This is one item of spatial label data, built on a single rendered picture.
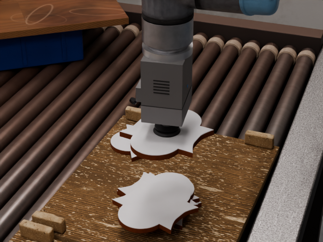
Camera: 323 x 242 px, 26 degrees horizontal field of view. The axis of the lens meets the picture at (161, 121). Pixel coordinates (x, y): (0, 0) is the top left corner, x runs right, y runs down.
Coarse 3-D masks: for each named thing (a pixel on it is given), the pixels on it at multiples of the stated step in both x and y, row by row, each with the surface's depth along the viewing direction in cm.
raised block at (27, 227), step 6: (24, 222) 118; (30, 222) 117; (24, 228) 117; (30, 228) 117; (36, 228) 116; (42, 228) 116; (48, 228) 116; (24, 234) 118; (30, 234) 117; (36, 234) 117; (42, 234) 116; (48, 234) 115; (36, 240) 117; (42, 240) 117; (48, 240) 116
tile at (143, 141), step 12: (192, 120) 113; (120, 132) 111; (132, 132) 110; (144, 132) 110; (180, 132) 110; (192, 132) 110; (204, 132) 110; (132, 144) 107; (144, 144) 107; (156, 144) 107; (168, 144) 107; (180, 144) 107; (192, 144) 107; (144, 156) 105; (156, 156) 105; (168, 156) 105; (192, 156) 106
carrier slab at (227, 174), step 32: (96, 160) 138; (128, 160) 138; (160, 160) 138; (192, 160) 138; (224, 160) 138; (256, 160) 138; (64, 192) 129; (96, 192) 129; (224, 192) 129; (256, 192) 129; (96, 224) 121; (192, 224) 121; (224, 224) 121
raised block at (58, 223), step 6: (36, 216) 119; (42, 216) 119; (48, 216) 119; (54, 216) 119; (36, 222) 120; (42, 222) 119; (48, 222) 119; (54, 222) 118; (60, 222) 118; (54, 228) 119; (60, 228) 118
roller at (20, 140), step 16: (128, 32) 196; (112, 48) 187; (96, 64) 179; (80, 80) 171; (64, 96) 164; (48, 112) 158; (32, 128) 152; (48, 128) 156; (16, 144) 146; (32, 144) 150; (0, 160) 141; (16, 160) 144; (0, 176) 139
